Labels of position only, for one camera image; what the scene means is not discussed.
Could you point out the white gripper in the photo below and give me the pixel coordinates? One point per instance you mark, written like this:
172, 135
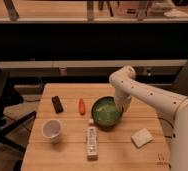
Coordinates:
122, 99

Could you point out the green ceramic bowl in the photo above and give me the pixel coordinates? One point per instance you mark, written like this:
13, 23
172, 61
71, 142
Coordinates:
105, 113

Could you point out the white plastic bottle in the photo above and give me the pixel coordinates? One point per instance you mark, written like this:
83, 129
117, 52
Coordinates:
91, 137

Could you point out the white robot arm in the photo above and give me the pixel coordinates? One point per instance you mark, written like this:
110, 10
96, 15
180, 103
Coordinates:
166, 102

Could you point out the orange carrot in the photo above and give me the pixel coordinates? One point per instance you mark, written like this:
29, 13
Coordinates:
82, 108

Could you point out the white sponge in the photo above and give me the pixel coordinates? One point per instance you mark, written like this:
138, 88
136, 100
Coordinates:
141, 137

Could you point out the long wooden bench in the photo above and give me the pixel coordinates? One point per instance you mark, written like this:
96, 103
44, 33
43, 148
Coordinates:
89, 67

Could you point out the black rectangular bar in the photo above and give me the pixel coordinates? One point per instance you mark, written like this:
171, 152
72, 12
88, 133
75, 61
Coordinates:
57, 104

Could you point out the white paper cup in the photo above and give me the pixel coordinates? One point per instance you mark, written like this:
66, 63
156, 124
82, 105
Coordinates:
52, 130

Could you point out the black office chair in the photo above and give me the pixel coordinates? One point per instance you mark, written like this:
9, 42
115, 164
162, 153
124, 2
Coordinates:
2, 110

